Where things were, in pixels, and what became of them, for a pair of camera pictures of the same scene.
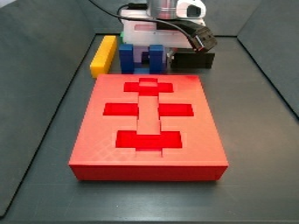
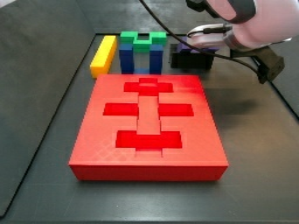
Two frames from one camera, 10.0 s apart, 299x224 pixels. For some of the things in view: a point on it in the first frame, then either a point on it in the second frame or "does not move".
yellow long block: (103, 56) does not move
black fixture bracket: (187, 59) does not move
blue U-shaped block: (131, 67) does not move
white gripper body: (143, 33) to (209, 36)
